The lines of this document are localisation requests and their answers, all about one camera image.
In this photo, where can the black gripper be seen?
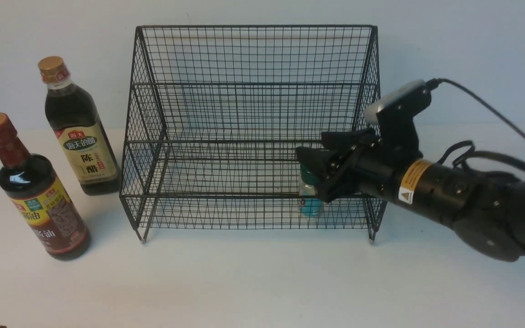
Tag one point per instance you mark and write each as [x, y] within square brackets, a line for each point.
[354, 162]

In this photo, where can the small green-capped seasoning bottle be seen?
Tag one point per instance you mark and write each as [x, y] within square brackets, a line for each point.
[309, 205]

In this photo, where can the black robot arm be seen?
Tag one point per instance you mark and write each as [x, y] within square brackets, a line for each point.
[480, 195]

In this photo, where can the vinegar bottle gold cap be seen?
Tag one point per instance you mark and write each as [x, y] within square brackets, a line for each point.
[72, 114]

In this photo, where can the soy sauce bottle red neck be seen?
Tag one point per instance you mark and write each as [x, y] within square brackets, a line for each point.
[31, 183]

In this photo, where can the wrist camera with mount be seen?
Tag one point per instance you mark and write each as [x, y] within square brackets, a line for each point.
[394, 114]

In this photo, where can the black wire mesh shelf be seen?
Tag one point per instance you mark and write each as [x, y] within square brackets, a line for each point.
[216, 113]

